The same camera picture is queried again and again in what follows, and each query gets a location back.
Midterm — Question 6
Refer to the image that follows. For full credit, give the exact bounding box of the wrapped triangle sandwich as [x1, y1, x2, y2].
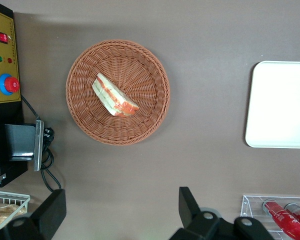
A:
[91, 72, 140, 118]

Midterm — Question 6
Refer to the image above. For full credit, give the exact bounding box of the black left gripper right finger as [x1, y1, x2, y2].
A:
[168, 186, 275, 240]

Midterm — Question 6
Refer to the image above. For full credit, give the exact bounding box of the bread in clear wrap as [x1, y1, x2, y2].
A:
[0, 202, 27, 227]

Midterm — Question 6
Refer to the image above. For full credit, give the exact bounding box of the red rocker switch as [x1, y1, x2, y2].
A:
[0, 31, 11, 45]

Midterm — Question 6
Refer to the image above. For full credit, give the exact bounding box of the black power plug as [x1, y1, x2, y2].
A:
[43, 127, 56, 146]

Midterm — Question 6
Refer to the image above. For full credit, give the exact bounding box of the metal plate bracket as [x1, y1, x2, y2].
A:
[4, 119, 45, 172]

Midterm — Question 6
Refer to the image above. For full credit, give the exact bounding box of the white rectangular tray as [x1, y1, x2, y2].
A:
[244, 60, 300, 150]

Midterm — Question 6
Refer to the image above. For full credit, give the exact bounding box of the clear acrylic can rack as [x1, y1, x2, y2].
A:
[240, 194, 300, 240]

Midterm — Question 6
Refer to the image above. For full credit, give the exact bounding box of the black power cable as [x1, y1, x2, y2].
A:
[20, 94, 64, 193]

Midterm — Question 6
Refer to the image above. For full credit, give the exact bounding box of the round brown wicker basket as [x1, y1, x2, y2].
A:
[65, 39, 171, 146]

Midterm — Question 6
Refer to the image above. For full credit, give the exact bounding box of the white wire basket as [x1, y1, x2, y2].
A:
[0, 189, 31, 233]

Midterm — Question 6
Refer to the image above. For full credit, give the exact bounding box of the red emergency stop button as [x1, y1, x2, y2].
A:
[0, 73, 21, 96]

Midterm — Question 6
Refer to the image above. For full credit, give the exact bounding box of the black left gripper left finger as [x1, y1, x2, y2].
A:
[0, 188, 67, 240]

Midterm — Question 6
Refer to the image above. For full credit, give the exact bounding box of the black control box yellow panel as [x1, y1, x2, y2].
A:
[0, 0, 29, 188]

